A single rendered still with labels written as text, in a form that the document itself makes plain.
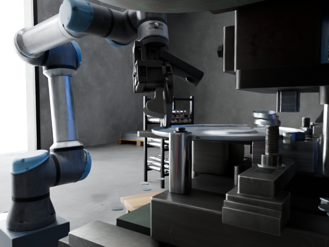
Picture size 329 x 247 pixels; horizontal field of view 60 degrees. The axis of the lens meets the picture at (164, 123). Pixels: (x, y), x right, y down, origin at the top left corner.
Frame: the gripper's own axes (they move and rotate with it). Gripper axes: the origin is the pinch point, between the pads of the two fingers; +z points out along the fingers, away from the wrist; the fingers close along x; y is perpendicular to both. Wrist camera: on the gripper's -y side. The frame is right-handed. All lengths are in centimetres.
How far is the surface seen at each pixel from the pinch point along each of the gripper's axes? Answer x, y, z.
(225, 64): 18.5, -6.4, -5.6
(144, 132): 4.0, 6.5, 3.1
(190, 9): 39.4, 7.8, 0.0
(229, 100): -579, -326, -220
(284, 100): 21.4, -14.7, 2.3
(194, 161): 8.3, -2.1, 10.2
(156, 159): -243, -49, -27
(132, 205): -90, -1, 18
